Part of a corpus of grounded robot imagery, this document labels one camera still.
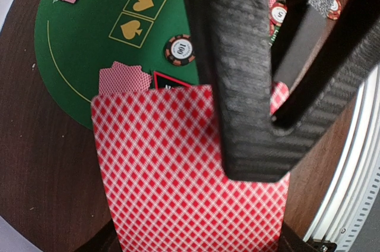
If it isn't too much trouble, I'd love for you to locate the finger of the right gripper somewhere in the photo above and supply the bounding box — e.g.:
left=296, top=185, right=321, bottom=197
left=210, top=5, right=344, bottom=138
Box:
left=178, top=0, right=292, bottom=183
left=273, top=0, right=379, bottom=129

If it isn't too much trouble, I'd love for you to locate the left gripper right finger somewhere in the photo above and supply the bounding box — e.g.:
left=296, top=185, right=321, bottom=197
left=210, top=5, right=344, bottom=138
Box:
left=278, top=228, right=337, bottom=252

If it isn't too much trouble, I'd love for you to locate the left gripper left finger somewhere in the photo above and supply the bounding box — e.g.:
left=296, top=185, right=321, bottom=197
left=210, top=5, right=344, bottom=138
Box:
left=75, top=225, right=122, bottom=252

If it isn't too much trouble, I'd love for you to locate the brown chip top seat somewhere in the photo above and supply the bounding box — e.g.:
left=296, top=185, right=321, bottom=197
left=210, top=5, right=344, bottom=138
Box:
left=164, top=34, right=195, bottom=66

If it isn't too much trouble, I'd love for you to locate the black red all-in triangle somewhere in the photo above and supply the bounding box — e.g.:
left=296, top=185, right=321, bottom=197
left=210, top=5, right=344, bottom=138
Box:
left=153, top=71, right=192, bottom=89

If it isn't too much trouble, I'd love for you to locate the red-backed card deck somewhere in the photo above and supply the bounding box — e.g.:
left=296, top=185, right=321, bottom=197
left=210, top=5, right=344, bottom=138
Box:
left=91, top=85, right=289, bottom=251

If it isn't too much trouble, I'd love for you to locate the single red-backed card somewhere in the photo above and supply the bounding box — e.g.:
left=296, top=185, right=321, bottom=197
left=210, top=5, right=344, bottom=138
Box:
left=99, top=61, right=152, bottom=95

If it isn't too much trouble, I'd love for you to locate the orange-red poker chip stack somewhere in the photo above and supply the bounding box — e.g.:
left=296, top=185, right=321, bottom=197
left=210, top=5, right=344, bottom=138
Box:
left=327, top=0, right=342, bottom=20

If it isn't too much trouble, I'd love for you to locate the round green poker mat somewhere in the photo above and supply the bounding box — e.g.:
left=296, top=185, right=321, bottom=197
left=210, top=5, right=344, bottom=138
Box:
left=34, top=0, right=199, bottom=128

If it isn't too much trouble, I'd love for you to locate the aluminium front rail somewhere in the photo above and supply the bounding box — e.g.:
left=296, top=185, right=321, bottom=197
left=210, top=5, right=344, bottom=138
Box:
left=303, top=67, right=379, bottom=251

